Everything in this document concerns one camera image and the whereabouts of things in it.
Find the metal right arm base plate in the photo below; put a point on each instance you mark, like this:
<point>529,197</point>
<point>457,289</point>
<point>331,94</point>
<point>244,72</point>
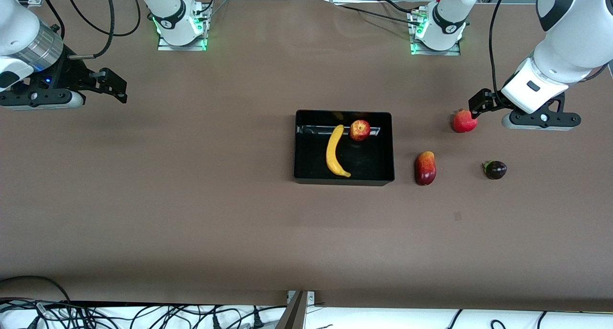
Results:
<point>182,47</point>

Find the yellow banana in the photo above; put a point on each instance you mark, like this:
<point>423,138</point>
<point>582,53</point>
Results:
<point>331,152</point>

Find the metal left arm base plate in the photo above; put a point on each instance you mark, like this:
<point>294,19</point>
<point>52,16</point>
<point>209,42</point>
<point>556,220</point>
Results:
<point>436,52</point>

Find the red yellow mango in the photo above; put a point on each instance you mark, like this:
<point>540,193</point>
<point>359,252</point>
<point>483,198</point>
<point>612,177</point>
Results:
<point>425,168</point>

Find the aluminium profile bar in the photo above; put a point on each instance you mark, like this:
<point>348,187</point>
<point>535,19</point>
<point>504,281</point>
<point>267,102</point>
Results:
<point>294,314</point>

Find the black plastic tray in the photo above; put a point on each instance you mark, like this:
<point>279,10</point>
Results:
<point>373,166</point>

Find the dark purple eggplant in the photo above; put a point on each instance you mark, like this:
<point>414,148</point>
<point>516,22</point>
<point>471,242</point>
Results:
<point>496,170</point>

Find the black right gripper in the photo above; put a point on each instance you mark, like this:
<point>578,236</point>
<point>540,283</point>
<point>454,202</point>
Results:
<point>72,74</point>

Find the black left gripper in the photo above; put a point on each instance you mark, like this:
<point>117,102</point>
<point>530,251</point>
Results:
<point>484,100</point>

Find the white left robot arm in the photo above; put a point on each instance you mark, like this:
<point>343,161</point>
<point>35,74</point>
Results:
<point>570,41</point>

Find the red yellow apple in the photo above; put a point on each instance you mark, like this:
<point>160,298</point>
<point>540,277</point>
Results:
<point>359,130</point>

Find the red pomegranate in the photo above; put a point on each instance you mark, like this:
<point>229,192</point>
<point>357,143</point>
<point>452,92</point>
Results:
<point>464,122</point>

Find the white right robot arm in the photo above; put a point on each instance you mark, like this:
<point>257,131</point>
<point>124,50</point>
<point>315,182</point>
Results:
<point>19,27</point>

